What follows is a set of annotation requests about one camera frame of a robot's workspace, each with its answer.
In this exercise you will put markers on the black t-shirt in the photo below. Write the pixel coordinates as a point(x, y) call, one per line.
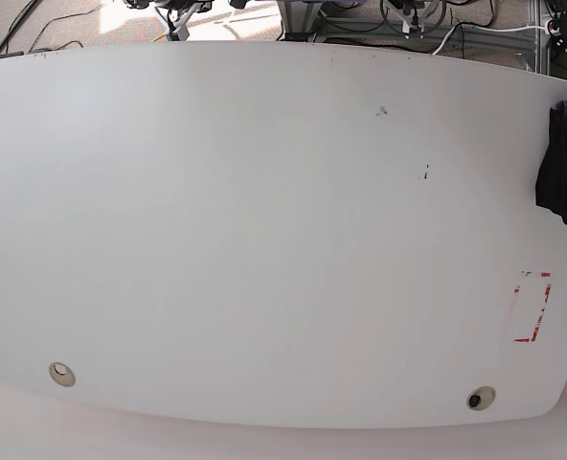
point(566, 163)

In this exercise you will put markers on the red tape rectangle marking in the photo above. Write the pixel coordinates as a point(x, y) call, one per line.
point(530, 299)

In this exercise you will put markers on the table grommet hole right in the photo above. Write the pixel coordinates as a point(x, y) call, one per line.
point(481, 398)

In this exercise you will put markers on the white table grommet left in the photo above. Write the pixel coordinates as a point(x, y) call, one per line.
point(62, 375)

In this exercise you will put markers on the aluminium frame rail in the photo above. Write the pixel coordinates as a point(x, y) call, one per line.
point(505, 32)

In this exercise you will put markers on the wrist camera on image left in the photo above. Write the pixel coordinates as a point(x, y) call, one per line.
point(180, 33)

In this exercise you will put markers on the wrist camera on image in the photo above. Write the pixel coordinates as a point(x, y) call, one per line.
point(180, 33)
point(414, 30)

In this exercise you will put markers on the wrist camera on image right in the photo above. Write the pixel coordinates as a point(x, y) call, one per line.
point(414, 30)

